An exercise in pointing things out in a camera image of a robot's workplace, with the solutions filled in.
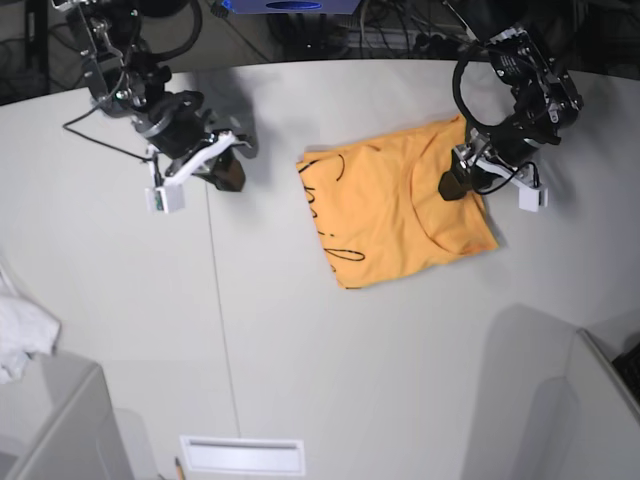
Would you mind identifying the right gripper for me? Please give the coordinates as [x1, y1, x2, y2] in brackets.
[135, 90, 246, 193]

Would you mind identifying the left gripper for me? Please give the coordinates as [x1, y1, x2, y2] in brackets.
[438, 126, 542, 201]

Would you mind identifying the orange T-shirt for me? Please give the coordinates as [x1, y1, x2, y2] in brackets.
[296, 115, 499, 289]

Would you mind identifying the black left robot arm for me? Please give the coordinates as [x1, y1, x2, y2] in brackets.
[438, 24, 584, 212]

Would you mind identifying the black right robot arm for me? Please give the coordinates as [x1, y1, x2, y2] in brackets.
[54, 1, 249, 192]

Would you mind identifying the purple box with blue oval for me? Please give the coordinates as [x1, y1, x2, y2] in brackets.
[221, 0, 360, 15]

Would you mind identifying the grey bin right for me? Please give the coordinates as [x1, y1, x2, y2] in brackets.
[511, 330, 639, 479]

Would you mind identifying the grey bin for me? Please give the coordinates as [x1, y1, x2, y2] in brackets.
[1, 352, 134, 479]
[511, 330, 639, 479]

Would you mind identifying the black keyboard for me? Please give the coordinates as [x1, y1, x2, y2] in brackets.
[613, 344, 640, 400]

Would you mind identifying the white crumpled cloth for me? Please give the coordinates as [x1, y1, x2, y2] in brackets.
[1, 263, 61, 385]

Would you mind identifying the grey bin left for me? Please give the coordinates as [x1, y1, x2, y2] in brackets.
[1, 352, 134, 479]

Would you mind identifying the pencil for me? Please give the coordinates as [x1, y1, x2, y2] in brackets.
[174, 457, 186, 480]

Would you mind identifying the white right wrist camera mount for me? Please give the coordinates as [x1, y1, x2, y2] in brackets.
[144, 131, 253, 214]

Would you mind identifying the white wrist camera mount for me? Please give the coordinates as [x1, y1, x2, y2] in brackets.
[144, 131, 253, 214]
[473, 157, 549, 213]

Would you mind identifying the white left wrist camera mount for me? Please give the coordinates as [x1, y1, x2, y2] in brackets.
[473, 157, 549, 213]

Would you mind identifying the power strip with cables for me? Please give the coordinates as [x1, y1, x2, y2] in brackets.
[340, 29, 470, 60]

